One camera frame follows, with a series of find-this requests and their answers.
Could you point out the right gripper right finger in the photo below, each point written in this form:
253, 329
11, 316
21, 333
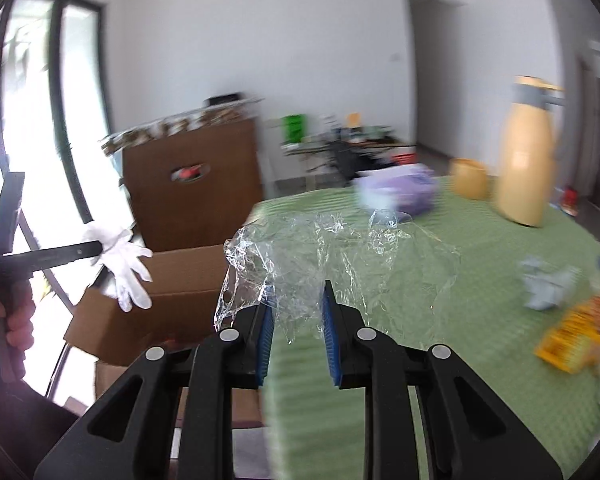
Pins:
431, 398

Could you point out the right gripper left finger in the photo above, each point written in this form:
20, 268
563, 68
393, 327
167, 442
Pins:
169, 415

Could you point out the translucent plastic glove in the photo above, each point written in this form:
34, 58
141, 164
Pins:
123, 259

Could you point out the yellow snack bag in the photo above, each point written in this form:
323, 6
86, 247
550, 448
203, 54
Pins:
574, 342

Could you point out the grey wrapper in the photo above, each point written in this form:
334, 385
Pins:
547, 287

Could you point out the clear plastic wrap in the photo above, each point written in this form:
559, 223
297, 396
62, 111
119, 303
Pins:
398, 274

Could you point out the person left hand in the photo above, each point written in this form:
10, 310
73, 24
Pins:
19, 331

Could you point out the cardboard box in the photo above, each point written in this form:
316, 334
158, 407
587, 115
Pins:
184, 290

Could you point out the green checkered tablecloth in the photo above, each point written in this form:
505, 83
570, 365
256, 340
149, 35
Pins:
475, 304

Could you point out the purple tissue pack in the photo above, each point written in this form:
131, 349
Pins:
410, 189

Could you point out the yellow round cup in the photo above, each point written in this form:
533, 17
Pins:
469, 179

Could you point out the yellow thermos jug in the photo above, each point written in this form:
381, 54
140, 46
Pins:
527, 163

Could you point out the low side table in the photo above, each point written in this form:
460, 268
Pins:
348, 147

